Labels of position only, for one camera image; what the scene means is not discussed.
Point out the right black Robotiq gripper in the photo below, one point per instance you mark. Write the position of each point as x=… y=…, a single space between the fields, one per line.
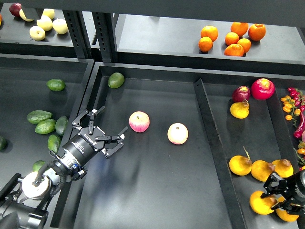
x=292 y=189

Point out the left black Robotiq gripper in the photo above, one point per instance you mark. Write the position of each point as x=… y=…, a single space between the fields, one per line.
x=91 y=139

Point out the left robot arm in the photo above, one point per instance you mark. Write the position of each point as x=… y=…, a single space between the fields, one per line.
x=24 y=200

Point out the dark green avocado upright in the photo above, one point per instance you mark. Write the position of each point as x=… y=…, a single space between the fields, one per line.
x=60 y=125

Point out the green avocado lower cluster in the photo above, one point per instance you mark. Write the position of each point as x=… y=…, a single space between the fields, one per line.
x=53 y=143

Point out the light green avocado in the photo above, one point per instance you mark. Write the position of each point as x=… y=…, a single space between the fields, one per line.
x=45 y=127

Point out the green avocado centre tray corner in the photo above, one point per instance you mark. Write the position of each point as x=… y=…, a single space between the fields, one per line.
x=116 y=80

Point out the green avocado top left tray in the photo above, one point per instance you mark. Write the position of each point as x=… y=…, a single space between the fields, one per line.
x=56 y=84

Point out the long green avocado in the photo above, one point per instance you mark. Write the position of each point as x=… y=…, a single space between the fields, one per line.
x=37 y=116

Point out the dark avocado left edge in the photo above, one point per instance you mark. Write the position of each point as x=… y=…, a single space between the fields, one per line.
x=3 y=143

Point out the pale yellow pear right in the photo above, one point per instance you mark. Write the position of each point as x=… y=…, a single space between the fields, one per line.
x=60 y=26

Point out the pale yellow pear front left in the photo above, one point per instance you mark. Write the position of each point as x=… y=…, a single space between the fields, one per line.
x=37 y=33

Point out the pale yellow pear middle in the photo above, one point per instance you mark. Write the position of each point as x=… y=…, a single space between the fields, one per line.
x=45 y=23

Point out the pale yellow pear back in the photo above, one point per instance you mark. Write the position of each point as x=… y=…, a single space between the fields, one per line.
x=49 y=13

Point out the pale yellow pear behind tag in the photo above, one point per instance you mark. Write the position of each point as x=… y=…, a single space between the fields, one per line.
x=24 y=17

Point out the pink red apple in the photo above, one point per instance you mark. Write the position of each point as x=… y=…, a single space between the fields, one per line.
x=139 y=121

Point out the red chili pepper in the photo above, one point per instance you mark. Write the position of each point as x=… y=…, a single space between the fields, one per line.
x=301 y=128

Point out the black right tray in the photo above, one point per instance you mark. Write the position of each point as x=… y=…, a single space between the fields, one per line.
x=263 y=134

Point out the black tray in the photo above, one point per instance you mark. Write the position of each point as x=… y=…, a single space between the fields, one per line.
x=263 y=134
x=23 y=89
x=150 y=183

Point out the pale yellow pink apple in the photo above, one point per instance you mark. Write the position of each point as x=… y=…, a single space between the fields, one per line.
x=177 y=133

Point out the black left tray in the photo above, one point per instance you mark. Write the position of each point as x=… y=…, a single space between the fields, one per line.
x=23 y=89

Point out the black centre tray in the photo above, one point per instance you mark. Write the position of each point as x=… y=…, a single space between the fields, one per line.
x=150 y=183

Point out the cherry tomato vine bunch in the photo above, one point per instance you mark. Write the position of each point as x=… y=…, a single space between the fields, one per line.
x=293 y=104

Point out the black shelf upright right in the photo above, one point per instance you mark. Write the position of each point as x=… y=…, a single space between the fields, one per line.
x=105 y=32

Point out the black shelf upright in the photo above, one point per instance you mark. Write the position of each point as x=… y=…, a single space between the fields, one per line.
x=74 y=29
x=105 y=32

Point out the black shelf upright left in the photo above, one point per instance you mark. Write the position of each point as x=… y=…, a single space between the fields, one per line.
x=74 y=29

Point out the large red apple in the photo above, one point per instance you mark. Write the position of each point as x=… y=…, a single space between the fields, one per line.
x=262 y=89

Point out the orange lower left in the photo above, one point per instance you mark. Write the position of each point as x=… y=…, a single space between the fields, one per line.
x=205 y=44

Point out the dark red apple on shelf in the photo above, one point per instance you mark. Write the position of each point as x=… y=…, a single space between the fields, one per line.
x=15 y=9

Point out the orange front bottom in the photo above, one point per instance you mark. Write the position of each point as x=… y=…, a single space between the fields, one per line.
x=234 y=50

